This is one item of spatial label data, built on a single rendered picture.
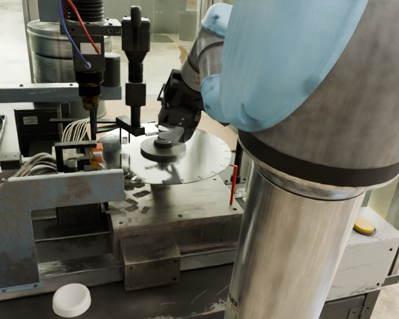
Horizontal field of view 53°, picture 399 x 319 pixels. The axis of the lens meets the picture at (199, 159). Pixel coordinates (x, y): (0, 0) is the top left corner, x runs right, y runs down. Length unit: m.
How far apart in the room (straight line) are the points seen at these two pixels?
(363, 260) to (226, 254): 0.30
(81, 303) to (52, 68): 0.94
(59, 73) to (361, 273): 1.16
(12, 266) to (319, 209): 0.69
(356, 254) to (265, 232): 0.58
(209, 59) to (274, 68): 0.44
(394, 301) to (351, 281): 1.27
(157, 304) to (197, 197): 0.27
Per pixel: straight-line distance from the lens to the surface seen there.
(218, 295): 0.88
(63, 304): 0.84
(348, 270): 0.89
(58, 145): 0.93
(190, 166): 0.89
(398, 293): 2.24
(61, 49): 1.51
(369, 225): 0.90
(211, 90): 0.60
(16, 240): 0.84
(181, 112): 0.79
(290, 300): 0.34
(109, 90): 1.11
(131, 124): 0.89
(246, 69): 0.24
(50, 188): 0.77
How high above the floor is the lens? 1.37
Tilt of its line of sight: 27 degrees down
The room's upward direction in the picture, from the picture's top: 5 degrees clockwise
